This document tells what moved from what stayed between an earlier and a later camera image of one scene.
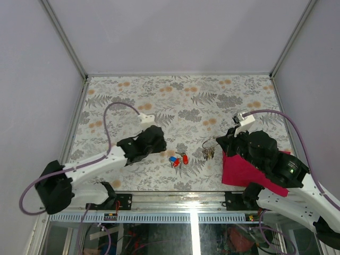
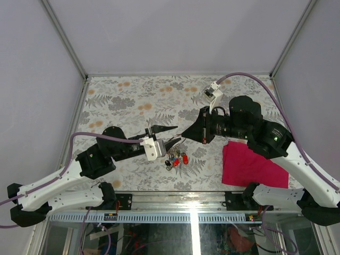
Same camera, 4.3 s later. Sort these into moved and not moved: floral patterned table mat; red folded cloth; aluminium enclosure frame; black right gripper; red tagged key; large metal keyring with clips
Moved: black right gripper; large metal keyring with clips
Not moved: aluminium enclosure frame; red folded cloth; floral patterned table mat; red tagged key
